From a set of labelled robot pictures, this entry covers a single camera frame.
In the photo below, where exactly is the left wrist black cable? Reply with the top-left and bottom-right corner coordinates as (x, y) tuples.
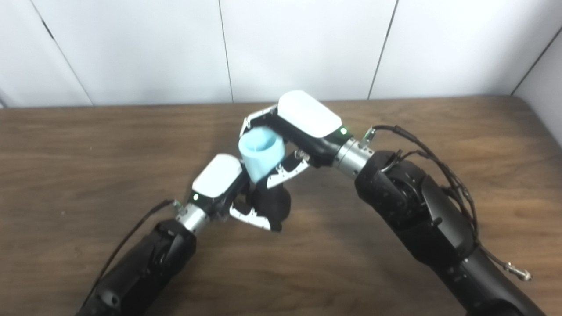
(81, 199), (181, 308)

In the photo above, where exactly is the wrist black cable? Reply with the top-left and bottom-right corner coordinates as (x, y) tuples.
(360, 125), (533, 281)
(81, 199), (181, 308)

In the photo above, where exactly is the black nozzle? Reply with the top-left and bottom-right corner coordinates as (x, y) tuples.
(246, 173), (292, 229)

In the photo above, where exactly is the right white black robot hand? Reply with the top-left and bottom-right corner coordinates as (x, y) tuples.
(239, 90), (352, 190)

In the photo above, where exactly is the light blue cylinder cup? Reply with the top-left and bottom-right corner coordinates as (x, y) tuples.
(238, 126), (286, 183)

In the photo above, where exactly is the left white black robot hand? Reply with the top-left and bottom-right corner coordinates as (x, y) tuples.
(190, 153), (282, 232)

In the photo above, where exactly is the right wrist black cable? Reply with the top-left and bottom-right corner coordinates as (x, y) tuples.
(360, 125), (533, 281)

